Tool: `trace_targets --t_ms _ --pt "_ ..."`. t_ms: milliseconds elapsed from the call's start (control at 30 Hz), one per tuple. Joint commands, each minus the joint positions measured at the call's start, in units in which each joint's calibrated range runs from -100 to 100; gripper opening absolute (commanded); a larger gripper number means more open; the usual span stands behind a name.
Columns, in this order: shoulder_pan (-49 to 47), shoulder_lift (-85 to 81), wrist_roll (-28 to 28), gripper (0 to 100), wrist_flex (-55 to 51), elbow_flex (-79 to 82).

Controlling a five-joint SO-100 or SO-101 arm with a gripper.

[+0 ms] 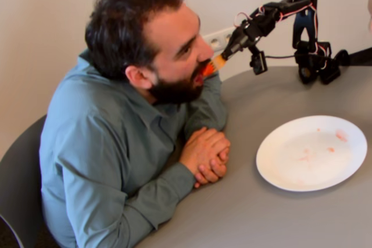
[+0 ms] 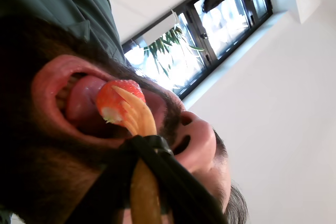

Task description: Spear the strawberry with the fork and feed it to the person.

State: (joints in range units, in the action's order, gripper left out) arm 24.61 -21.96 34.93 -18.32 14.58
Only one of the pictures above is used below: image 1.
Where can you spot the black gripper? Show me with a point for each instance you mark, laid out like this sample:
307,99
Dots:
239,42

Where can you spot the yellow plastic fork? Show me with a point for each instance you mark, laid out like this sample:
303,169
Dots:
218,62

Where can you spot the man's right forearm green sleeve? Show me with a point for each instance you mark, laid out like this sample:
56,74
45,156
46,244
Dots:
157,190

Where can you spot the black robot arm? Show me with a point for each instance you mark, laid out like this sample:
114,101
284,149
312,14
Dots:
305,27

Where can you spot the man's right hand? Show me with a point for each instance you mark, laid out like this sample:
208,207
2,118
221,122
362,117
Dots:
205,146

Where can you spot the man's left hand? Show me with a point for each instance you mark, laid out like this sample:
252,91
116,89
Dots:
212,171

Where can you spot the black table clamp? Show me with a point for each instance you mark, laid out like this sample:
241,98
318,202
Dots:
343,57

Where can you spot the black bar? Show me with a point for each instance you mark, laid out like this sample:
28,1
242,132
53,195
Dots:
361,56

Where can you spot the white round plate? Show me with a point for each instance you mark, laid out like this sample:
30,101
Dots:
290,169

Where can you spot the blurred skin-toned bystander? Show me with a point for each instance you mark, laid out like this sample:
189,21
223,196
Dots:
370,10

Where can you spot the bearded man in green shirt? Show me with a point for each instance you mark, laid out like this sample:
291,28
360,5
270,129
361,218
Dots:
101,149

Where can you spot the dark grey chair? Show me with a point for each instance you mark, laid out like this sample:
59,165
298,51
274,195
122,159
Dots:
20,187

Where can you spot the white wall socket strip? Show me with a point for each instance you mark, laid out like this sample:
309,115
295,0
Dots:
216,40

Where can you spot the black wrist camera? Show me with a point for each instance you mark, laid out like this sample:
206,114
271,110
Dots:
259,63

